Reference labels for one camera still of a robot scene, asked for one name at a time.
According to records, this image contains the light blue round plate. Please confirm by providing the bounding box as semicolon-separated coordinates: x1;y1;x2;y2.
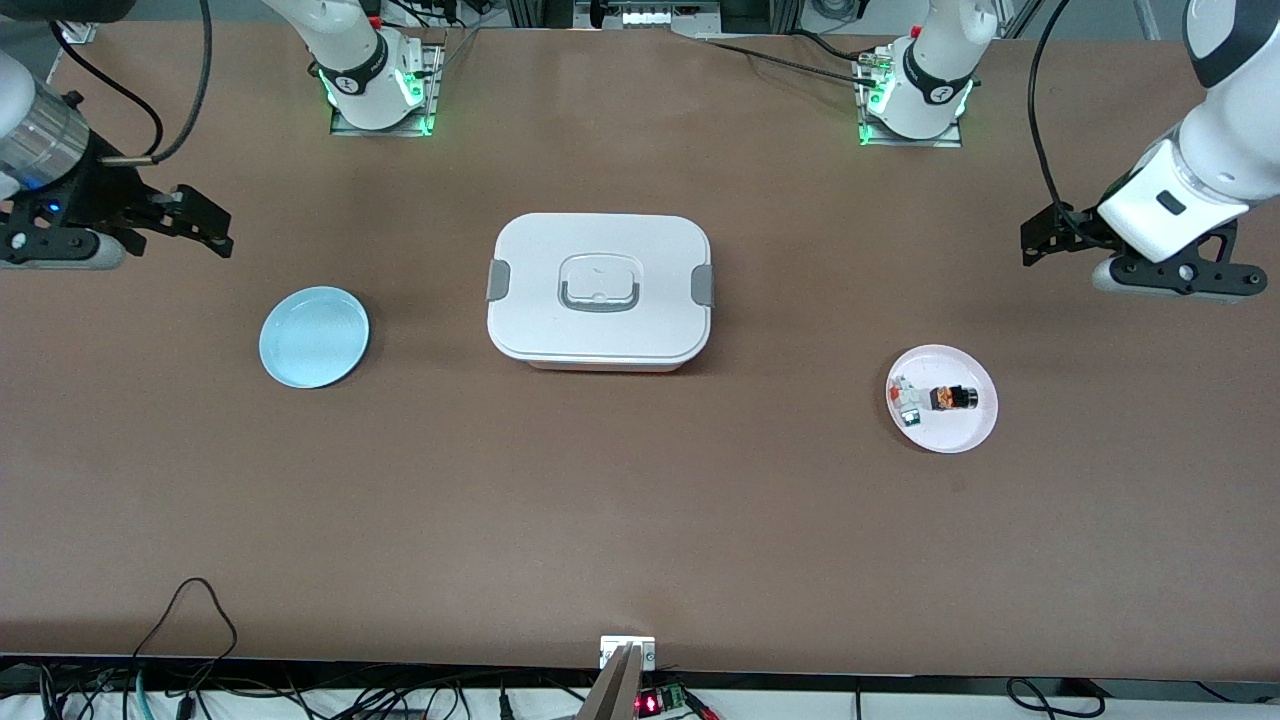
259;286;371;389

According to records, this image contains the pink round plate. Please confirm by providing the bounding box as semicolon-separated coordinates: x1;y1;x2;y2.
886;344;999;454

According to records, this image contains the white lidded lunch box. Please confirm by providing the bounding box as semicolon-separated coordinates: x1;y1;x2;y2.
486;212;717;373

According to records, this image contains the circuit board with red LED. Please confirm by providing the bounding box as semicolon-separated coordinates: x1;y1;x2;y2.
636;683;693;717

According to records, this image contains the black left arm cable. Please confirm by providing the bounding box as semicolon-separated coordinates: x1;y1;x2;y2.
1028;0;1086;226

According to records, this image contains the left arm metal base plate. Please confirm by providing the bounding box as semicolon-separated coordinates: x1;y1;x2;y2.
855;48;966;149

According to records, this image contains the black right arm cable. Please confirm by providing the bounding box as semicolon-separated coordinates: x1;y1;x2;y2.
45;0;213;166

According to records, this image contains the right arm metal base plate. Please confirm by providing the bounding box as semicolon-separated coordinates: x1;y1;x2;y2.
330;30;446;137

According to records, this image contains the black cable to arm base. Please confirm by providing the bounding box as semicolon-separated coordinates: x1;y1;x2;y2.
700;35;891;89

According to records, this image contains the thin black looped cable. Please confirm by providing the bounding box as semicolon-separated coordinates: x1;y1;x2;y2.
130;578;239;666

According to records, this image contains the aluminium frame rail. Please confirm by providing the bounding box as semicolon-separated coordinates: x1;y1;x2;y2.
505;0;801;33

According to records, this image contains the white metal camera bracket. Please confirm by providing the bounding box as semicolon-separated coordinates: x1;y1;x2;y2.
600;636;657;671

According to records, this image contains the grey camera mount beam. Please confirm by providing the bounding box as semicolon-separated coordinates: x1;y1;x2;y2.
578;643;646;720

